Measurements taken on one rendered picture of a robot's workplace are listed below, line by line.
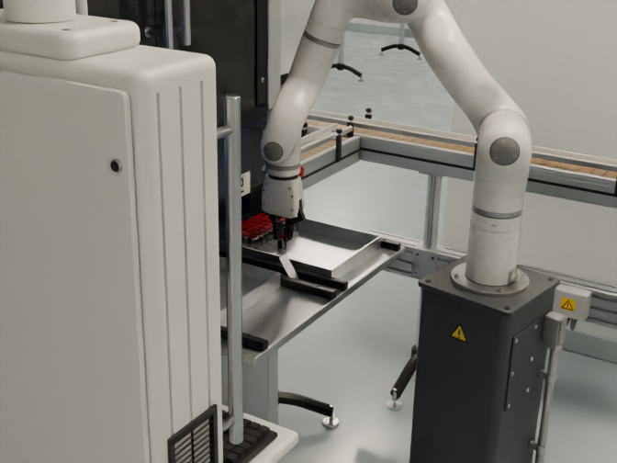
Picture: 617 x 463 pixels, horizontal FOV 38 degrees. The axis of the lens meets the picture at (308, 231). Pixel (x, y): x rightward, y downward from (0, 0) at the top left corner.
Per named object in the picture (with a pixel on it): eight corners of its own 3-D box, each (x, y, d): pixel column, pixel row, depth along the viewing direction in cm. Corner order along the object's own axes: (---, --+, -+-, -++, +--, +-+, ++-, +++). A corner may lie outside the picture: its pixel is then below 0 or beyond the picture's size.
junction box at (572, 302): (547, 312, 296) (551, 287, 293) (552, 307, 300) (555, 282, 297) (584, 321, 290) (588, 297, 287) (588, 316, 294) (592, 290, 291)
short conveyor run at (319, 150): (252, 220, 262) (252, 168, 256) (210, 209, 269) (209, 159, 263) (363, 162, 317) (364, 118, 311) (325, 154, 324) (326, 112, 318)
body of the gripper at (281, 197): (257, 170, 221) (257, 213, 225) (293, 177, 216) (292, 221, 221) (274, 163, 227) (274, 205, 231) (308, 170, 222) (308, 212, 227)
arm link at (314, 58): (331, 52, 197) (285, 174, 210) (343, 40, 212) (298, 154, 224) (294, 37, 198) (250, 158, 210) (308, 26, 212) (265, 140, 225)
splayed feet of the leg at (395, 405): (380, 407, 324) (382, 373, 319) (436, 350, 364) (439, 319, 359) (400, 413, 320) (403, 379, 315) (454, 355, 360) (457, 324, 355)
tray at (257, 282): (95, 291, 207) (93, 277, 205) (167, 254, 228) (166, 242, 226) (214, 330, 191) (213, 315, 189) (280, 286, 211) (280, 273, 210)
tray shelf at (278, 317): (80, 307, 203) (79, 299, 203) (253, 216, 259) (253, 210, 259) (255, 366, 181) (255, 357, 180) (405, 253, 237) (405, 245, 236)
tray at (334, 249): (215, 252, 230) (215, 240, 228) (271, 221, 250) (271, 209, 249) (330, 283, 213) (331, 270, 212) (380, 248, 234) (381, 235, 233)
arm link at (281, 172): (258, 163, 220) (258, 175, 221) (288, 169, 216) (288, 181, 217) (276, 154, 227) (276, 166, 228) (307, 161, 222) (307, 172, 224)
